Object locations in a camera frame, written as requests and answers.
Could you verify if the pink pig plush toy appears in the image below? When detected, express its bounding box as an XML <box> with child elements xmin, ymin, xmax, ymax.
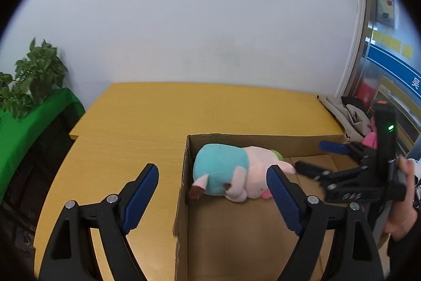
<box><xmin>188</xmin><ymin>143</ymin><xmax>297</xmax><ymax>203</ymax></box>

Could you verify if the brown cardboard box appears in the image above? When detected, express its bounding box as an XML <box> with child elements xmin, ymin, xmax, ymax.
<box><xmin>173</xmin><ymin>134</ymin><xmax>389</xmax><ymax>281</ymax></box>

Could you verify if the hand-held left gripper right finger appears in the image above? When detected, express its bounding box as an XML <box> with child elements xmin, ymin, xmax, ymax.
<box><xmin>266</xmin><ymin>164</ymin><xmax>385</xmax><ymax>281</ymax></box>

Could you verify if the blue banner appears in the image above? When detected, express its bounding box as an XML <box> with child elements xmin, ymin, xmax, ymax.
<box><xmin>366</xmin><ymin>43</ymin><xmax>421</xmax><ymax>91</ymax></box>

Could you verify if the green cloth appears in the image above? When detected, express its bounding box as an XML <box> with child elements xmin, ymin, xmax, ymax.
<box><xmin>0</xmin><ymin>88</ymin><xmax>85</xmax><ymax>199</ymax></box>

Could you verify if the green potted plant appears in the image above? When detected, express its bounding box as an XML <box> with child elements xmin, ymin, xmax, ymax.
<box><xmin>0</xmin><ymin>38</ymin><xmax>68</xmax><ymax>119</ymax></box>

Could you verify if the beige jacket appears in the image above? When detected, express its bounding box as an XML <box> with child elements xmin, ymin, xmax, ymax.
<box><xmin>317</xmin><ymin>95</ymin><xmax>375</xmax><ymax>140</ymax></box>

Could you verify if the cartoon wall poster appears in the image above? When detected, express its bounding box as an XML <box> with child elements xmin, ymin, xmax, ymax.
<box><xmin>375</xmin><ymin>0</ymin><xmax>397</xmax><ymax>28</ymax></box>

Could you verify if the person's right hand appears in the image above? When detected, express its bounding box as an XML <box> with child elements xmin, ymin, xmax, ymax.
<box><xmin>385</xmin><ymin>158</ymin><xmax>421</xmax><ymax>240</ymax></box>

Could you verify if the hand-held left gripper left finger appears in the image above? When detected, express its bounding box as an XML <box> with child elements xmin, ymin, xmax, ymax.
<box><xmin>39</xmin><ymin>163</ymin><xmax>160</xmax><ymax>281</ymax></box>

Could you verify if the white door frame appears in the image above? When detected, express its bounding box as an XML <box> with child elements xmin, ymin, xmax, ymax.
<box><xmin>335</xmin><ymin>0</ymin><xmax>376</xmax><ymax>98</ymax></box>

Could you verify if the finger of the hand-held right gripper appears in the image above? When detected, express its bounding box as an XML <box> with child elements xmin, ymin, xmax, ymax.
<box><xmin>319</xmin><ymin>140</ymin><xmax>377</xmax><ymax>170</ymax></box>
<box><xmin>294</xmin><ymin>160</ymin><xmax>369</xmax><ymax>187</ymax></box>

